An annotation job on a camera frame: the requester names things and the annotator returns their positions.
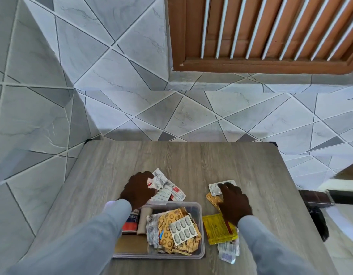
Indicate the person's right hand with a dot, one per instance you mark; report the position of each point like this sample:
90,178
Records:
235,207

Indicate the person's left hand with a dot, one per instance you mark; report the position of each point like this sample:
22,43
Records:
137,190

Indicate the person's right fingers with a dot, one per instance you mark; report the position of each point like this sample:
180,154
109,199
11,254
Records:
228,189

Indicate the person's left fingers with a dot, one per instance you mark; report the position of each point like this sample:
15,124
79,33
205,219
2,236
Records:
145,176

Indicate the silver small pill blister pack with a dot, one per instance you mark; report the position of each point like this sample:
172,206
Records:
215,188

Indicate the white silver medicine strip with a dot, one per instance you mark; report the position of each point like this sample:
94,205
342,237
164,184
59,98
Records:
160,178

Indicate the person's left forearm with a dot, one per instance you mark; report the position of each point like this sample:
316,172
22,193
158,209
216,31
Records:
87,243

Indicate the person's right forearm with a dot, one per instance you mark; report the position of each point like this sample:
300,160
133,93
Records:
268,249

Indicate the orange blister pack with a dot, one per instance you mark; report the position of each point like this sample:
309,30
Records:
213,200

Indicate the white round pill blister pack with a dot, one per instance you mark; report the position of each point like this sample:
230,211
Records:
162,194

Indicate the red white blister pack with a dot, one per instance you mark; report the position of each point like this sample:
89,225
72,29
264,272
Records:
178,193

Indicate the yellow medicine sachet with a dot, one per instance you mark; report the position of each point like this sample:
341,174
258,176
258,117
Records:
216,230

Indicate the beige bandage roll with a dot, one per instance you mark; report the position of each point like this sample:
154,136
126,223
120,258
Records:
143,221

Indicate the clear plastic container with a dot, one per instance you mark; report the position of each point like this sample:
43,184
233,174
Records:
201,226

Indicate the red blue adhesive tape box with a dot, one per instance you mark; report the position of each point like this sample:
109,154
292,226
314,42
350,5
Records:
131,224

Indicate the crumpled silver sachet strip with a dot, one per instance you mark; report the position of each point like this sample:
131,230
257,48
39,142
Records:
152,231

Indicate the silver large pill blister pack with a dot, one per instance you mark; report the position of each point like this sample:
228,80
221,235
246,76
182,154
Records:
184,230

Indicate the silver purple blister pack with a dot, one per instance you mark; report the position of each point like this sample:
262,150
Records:
228,252

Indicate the pile of orange blister packs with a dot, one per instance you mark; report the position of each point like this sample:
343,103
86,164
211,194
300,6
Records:
168,242

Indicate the dark brown block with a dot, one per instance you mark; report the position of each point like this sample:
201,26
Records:
315,197

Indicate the black plastic bag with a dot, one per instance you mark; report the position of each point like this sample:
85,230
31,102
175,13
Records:
318,224

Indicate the brown wooden louvered shutter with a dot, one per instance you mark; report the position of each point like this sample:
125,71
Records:
251,31

